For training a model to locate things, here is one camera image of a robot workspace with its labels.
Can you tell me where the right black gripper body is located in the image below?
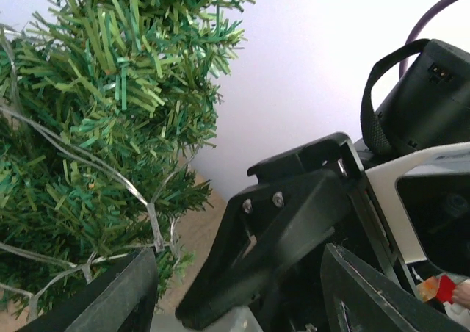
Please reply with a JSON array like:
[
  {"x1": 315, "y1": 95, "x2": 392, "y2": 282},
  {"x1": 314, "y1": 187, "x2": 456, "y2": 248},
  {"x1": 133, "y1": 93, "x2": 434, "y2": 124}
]
[{"x1": 246, "y1": 131, "x2": 416, "y2": 332}]

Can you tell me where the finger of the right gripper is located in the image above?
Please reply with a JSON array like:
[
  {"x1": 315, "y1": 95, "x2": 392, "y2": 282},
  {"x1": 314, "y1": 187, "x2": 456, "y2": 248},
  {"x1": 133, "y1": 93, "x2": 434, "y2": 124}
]
[{"x1": 176, "y1": 170, "x2": 345, "y2": 329}]

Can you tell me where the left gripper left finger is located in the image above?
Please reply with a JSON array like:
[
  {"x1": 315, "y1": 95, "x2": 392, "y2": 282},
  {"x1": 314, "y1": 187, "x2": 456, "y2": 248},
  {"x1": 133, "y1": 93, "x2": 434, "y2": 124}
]
[{"x1": 20, "y1": 248, "x2": 159, "y2": 332}]

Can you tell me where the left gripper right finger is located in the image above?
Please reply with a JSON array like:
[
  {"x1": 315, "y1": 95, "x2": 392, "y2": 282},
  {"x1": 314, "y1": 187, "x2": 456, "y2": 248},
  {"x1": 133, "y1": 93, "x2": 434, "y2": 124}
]
[{"x1": 321, "y1": 244, "x2": 466, "y2": 332}]

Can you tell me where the clear led light string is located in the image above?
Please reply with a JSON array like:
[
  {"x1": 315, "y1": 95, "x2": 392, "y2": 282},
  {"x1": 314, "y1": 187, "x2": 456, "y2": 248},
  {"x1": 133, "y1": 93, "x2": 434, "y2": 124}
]
[{"x1": 0, "y1": 23, "x2": 199, "y2": 322}]

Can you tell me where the small green christmas tree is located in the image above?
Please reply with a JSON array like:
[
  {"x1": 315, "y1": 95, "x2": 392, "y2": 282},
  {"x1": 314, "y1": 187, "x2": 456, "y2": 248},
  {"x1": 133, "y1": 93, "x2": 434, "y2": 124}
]
[{"x1": 1, "y1": 0, "x2": 255, "y2": 322}]

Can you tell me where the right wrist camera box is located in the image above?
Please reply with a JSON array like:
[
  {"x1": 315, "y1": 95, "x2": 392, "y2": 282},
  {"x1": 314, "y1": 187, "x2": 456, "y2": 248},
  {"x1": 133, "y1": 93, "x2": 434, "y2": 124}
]
[{"x1": 366, "y1": 142, "x2": 469, "y2": 276}]

